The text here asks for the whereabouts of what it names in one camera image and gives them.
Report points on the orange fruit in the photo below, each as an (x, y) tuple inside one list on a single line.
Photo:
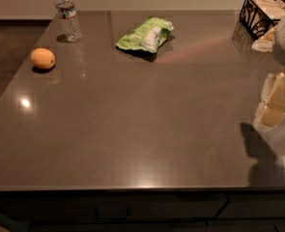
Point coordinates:
[(43, 58)]

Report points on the black drawer handle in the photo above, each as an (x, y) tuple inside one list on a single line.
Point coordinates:
[(112, 215)]

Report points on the green rice chip bag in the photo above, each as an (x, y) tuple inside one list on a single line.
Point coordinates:
[(149, 36)]

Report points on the clear plastic water bottle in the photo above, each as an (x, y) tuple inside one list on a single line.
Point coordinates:
[(68, 16)]

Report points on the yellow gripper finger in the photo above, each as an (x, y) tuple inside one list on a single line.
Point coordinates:
[(268, 116), (273, 93)]

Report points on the dark cabinet drawer front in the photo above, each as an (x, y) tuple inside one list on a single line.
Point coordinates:
[(80, 209)]

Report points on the white napkin stack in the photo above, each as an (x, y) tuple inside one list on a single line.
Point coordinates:
[(274, 9)]

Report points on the black wire basket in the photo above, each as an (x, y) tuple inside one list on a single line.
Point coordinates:
[(255, 21)]

